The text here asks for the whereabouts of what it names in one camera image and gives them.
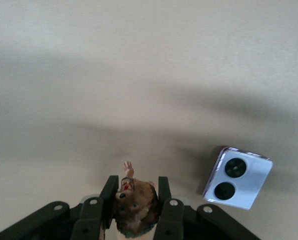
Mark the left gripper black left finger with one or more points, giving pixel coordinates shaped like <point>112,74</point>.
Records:
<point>89,215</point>

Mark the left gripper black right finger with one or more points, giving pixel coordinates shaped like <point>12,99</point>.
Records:
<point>172,220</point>

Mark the white flip phone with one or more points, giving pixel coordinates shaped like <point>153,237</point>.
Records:
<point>249,180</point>

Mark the small brown plush toy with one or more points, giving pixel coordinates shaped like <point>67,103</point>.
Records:
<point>138,200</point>

